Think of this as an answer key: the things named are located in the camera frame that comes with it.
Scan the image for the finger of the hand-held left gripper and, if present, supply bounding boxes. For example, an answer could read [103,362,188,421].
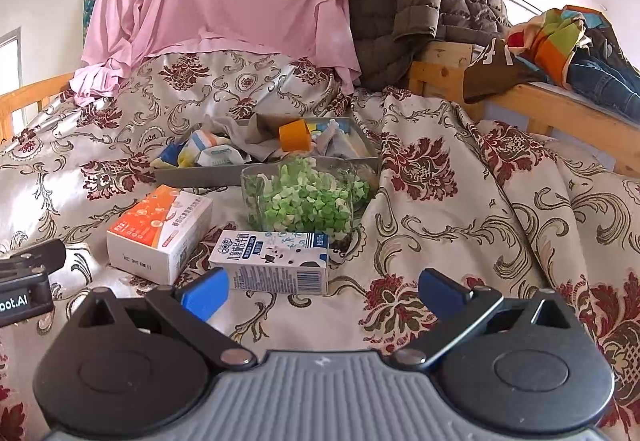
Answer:
[0,238,67,278]

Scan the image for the orange cube block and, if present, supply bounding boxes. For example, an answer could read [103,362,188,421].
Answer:
[278,119,314,153]

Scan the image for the white blue tissue packet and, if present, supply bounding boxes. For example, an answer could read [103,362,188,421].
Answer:
[196,144,252,168]

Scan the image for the wooden bed rail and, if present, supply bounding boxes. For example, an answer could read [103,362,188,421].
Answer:
[0,72,77,145]

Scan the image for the brown quilted jacket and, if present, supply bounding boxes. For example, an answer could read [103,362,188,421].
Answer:
[346,0,514,92]

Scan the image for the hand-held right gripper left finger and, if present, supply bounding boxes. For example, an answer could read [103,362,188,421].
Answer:
[75,267,256,368]

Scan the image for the blue jeans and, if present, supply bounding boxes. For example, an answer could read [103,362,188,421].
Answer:
[564,17,640,115]

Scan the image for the colourful patchwork cloth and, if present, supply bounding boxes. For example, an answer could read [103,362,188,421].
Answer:
[504,5,612,90]

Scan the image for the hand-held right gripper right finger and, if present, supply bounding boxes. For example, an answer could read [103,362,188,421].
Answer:
[392,268,568,369]

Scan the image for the floral bed blanket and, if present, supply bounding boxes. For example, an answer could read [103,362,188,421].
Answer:
[0,50,640,441]

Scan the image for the brown printed cloth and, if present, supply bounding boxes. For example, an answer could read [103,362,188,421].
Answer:
[461,37,549,105]

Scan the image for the orange white carton box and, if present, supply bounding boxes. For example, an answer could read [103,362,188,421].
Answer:
[106,184,214,287]

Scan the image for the grey cloth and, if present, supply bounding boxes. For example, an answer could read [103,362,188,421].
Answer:
[214,115,282,158]

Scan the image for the white blue milk carton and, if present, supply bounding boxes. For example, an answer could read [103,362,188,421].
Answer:
[207,229,331,297]

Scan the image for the glass jar of green stars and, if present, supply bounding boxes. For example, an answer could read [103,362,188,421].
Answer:
[241,155,374,250]

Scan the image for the window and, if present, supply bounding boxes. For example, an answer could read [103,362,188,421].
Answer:
[0,25,24,98]

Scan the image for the green floral wall poster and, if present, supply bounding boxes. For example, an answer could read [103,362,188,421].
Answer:
[81,0,107,48]

